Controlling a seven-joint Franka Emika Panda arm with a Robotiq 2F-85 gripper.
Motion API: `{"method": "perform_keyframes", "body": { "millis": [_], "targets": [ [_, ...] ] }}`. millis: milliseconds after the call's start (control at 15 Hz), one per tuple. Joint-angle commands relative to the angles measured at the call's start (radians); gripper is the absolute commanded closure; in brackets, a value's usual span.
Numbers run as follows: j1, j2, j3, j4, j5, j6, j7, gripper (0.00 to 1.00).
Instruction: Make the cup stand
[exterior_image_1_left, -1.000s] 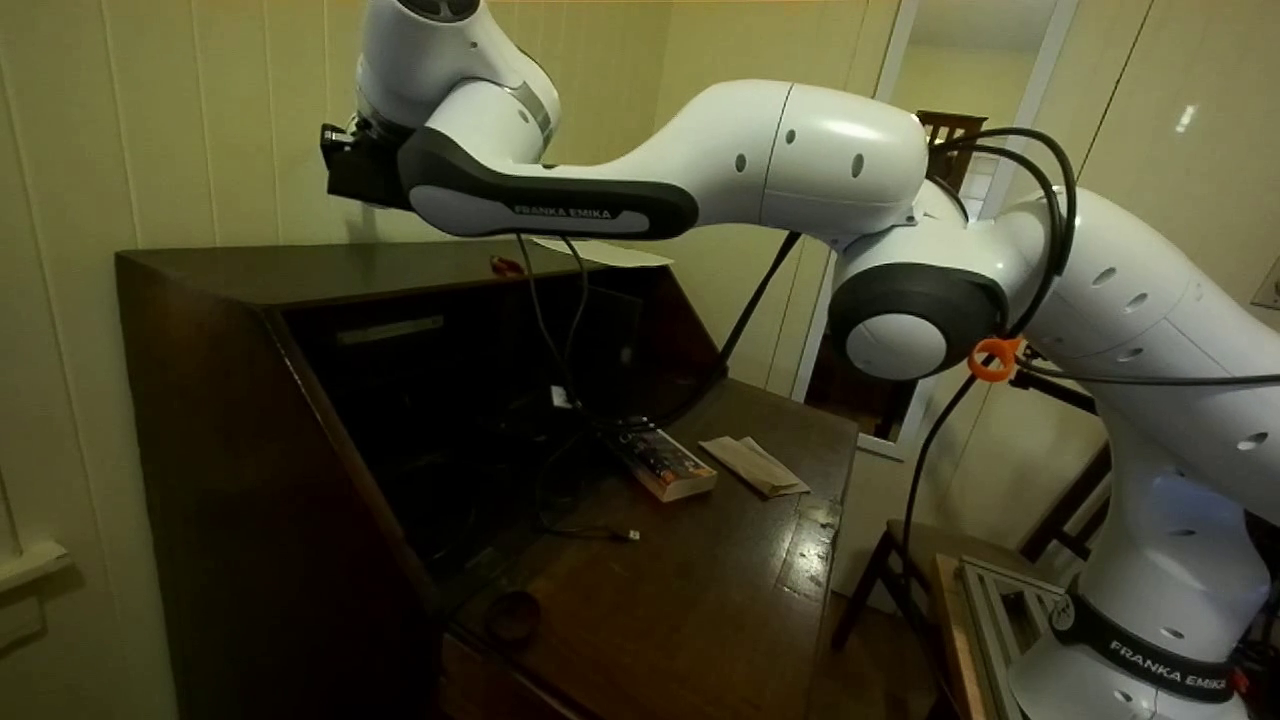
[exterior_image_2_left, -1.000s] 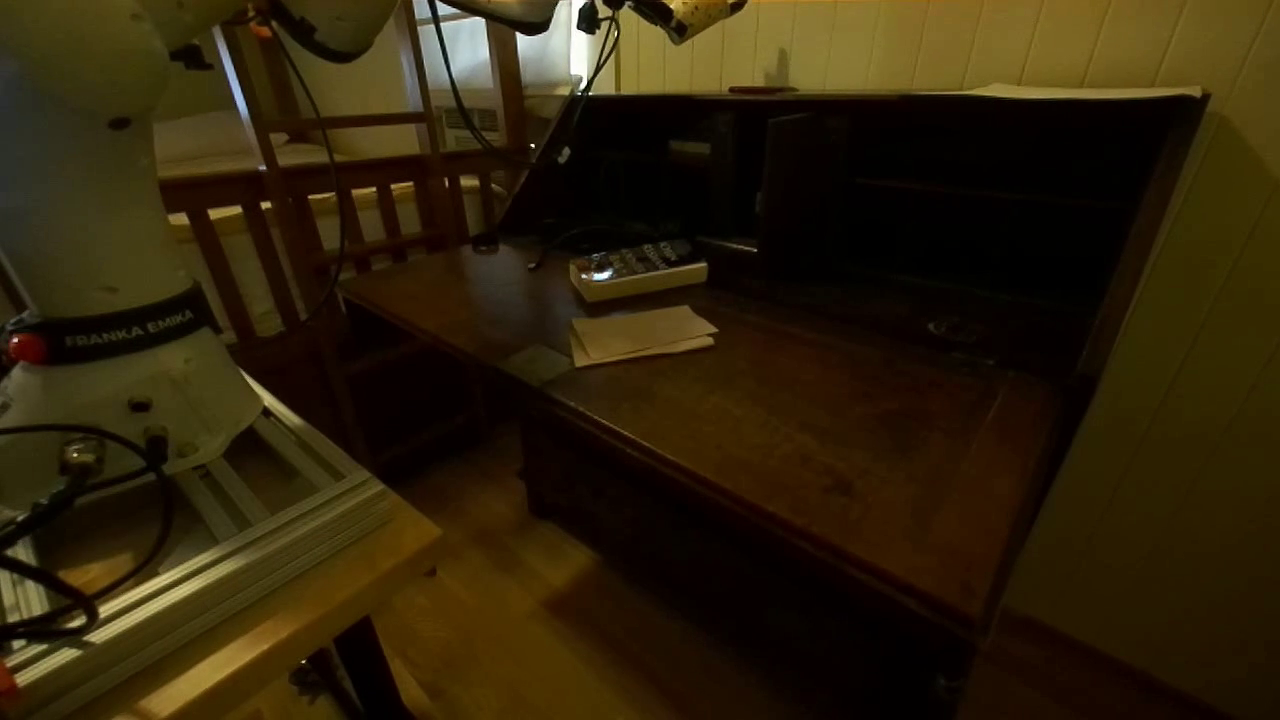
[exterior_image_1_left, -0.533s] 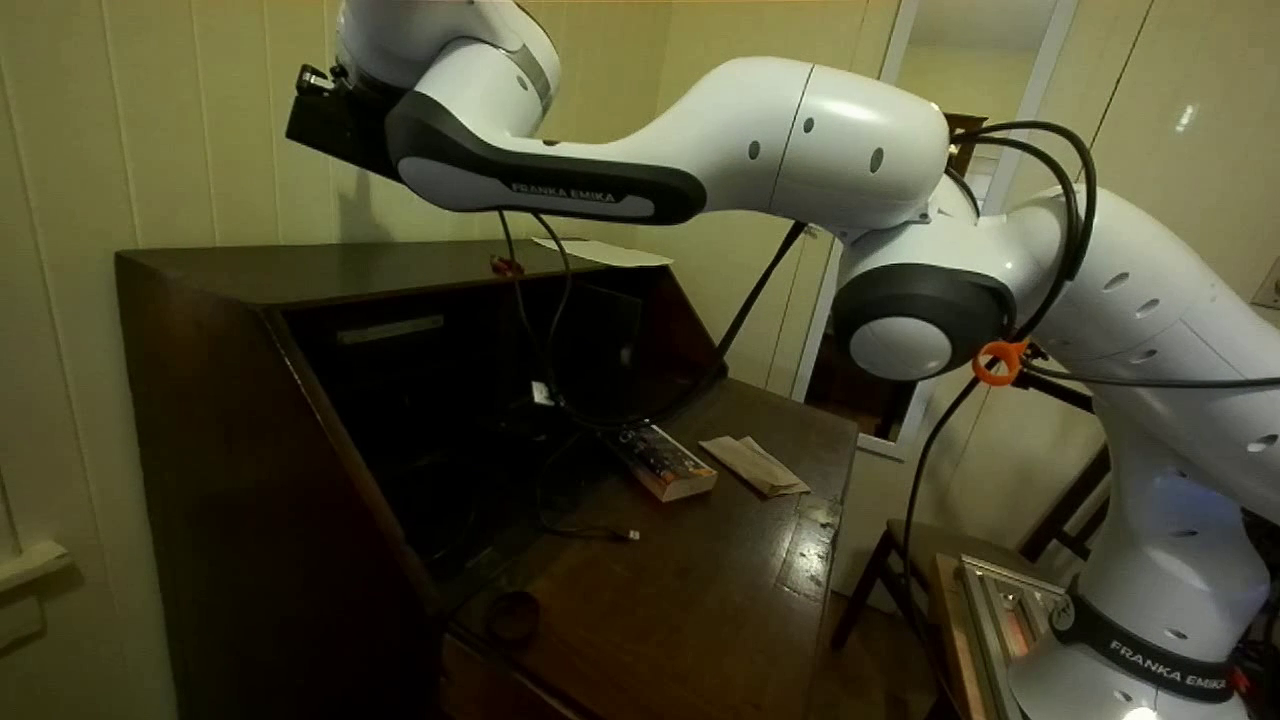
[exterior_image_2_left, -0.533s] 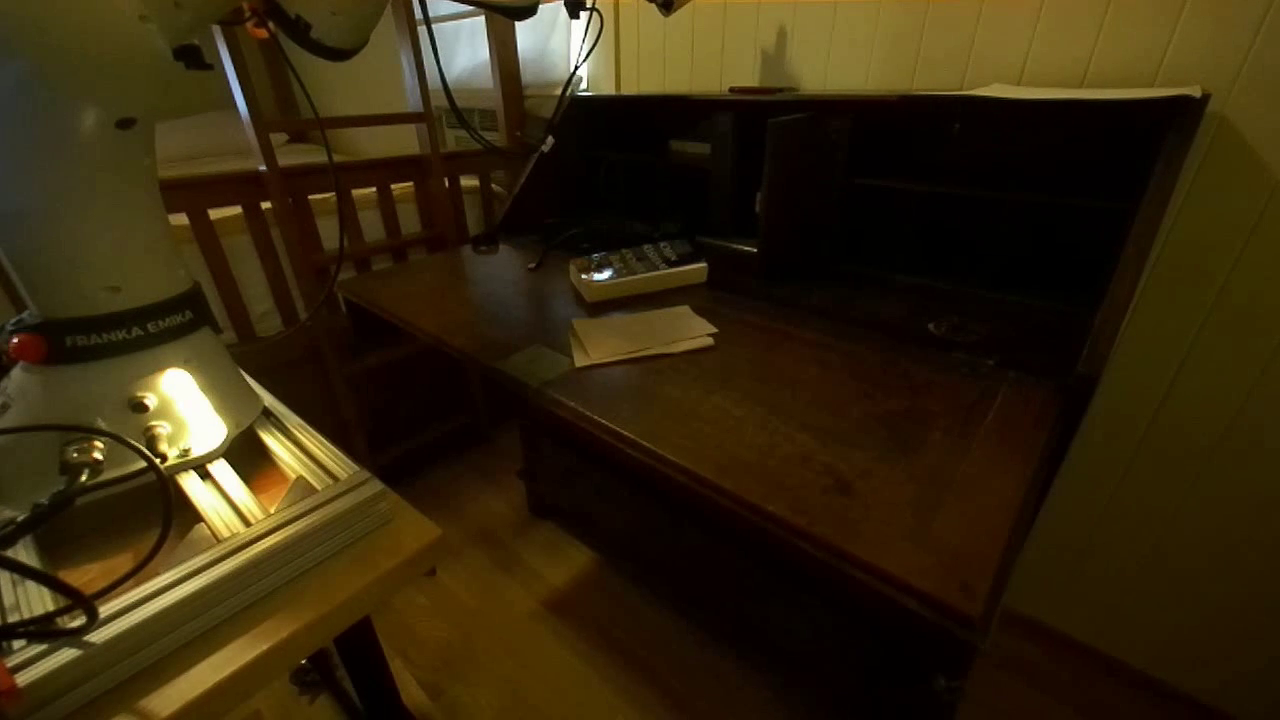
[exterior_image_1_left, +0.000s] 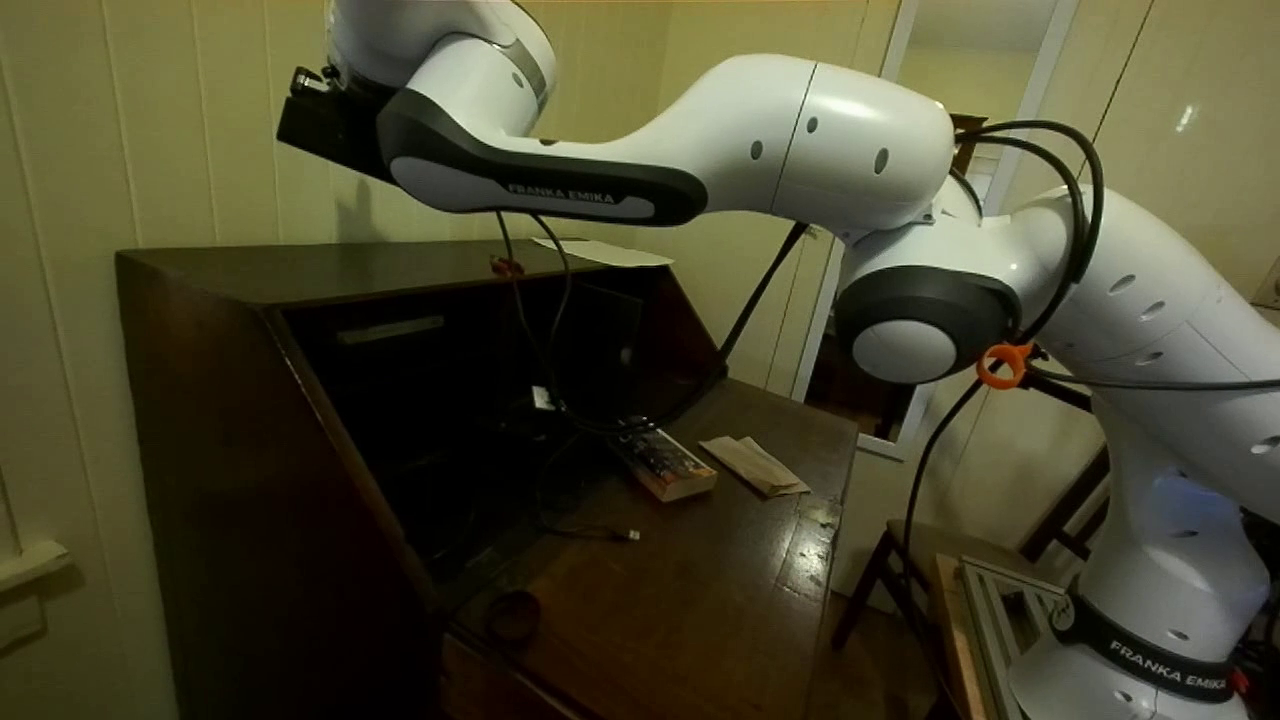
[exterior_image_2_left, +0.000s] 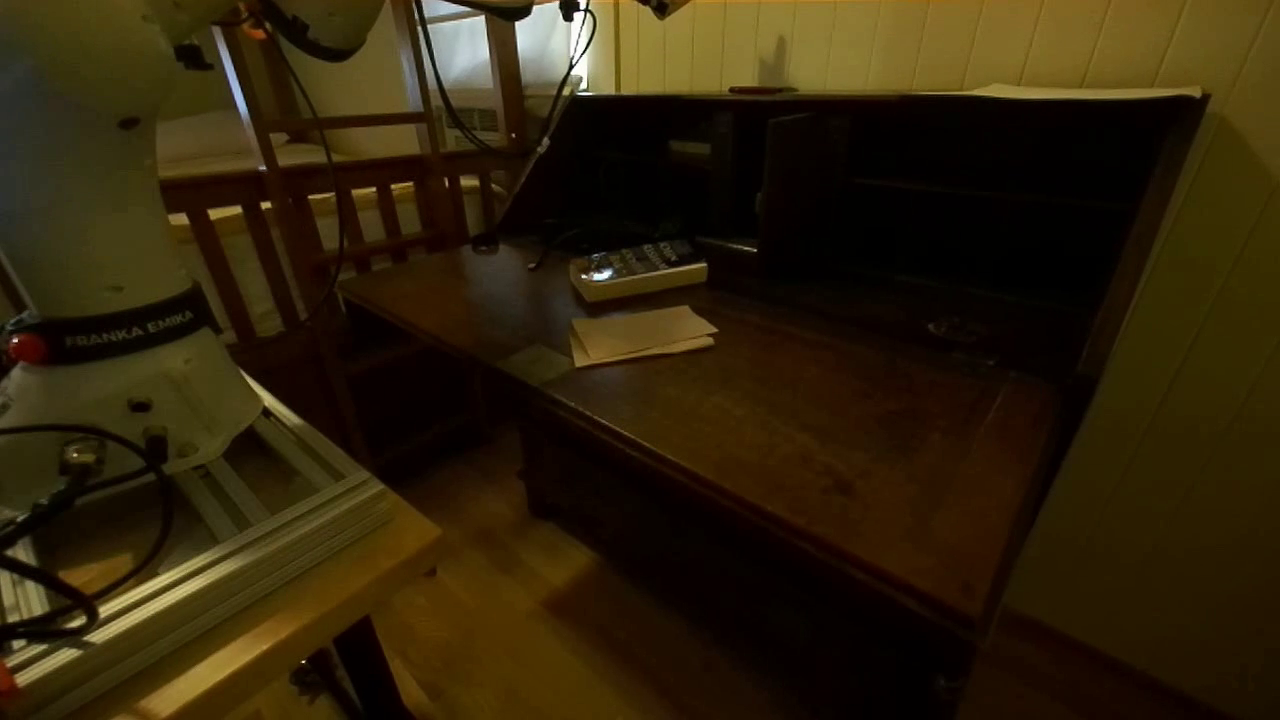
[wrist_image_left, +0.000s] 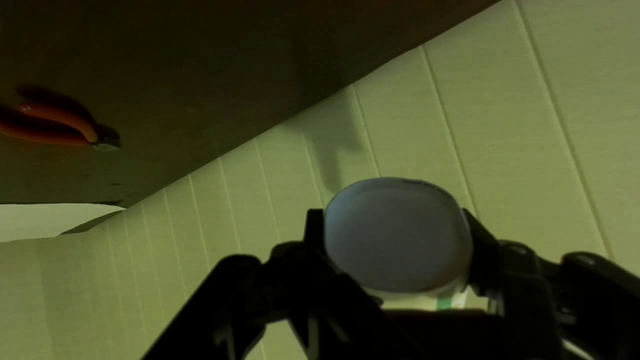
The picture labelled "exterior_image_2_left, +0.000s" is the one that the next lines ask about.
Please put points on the wooden chair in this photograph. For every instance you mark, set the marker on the wooden chair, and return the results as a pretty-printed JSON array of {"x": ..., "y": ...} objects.
[{"x": 335, "y": 202}]

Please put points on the white paper sheet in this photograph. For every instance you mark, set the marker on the white paper sheet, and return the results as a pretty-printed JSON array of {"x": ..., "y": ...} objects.
[{"x": 1085, "y": 93}]

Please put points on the red round button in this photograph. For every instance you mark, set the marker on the red round button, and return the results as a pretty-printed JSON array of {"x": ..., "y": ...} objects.
[{"x": 25, "y": 347}]

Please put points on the light wooden robot table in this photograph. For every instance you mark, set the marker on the light wooden robot table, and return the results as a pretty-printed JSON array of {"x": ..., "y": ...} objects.
[{"x": 293, "y": 613}]

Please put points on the small grey card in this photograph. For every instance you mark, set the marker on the small grey card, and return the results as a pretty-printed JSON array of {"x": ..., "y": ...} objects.
[{"x": 537, "y": 361}]

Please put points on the calculator with grey keys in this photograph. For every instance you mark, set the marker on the calculator with grey keys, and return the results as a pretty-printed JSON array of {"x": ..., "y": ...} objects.
[{"x": 636, "y": 268}]

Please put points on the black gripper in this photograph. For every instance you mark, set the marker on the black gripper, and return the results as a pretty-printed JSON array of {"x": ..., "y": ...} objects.
[{"x": 667, "y": 6}]

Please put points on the stack of paper sheets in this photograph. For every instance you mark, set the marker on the stack of paper sheets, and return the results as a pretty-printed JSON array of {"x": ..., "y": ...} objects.
[{"x": 643, "y": 332}]

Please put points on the white Franka Panda arm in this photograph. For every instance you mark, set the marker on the white Franka Panda arm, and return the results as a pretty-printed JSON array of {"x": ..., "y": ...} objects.
[{"x": 83, "y": 202}]

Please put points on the dark wooden secretary desk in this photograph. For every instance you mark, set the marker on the dark wooden secretary desk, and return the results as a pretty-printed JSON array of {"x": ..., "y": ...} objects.
[{"x": 826, "y": 425}]

